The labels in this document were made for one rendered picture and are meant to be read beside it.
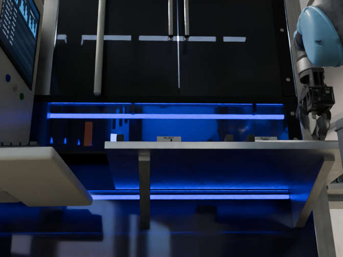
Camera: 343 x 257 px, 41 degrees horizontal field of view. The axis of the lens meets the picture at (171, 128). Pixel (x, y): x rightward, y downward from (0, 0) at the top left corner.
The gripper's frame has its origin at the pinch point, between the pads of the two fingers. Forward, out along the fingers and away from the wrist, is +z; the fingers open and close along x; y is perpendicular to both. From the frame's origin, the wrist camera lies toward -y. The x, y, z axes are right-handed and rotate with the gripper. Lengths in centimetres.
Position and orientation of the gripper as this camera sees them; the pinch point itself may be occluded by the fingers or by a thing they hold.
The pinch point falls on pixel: (318, 141)
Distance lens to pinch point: 137.4
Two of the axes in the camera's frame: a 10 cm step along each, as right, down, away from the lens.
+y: 0.4, -3.8, -9.3
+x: 10.0, 0.1, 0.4
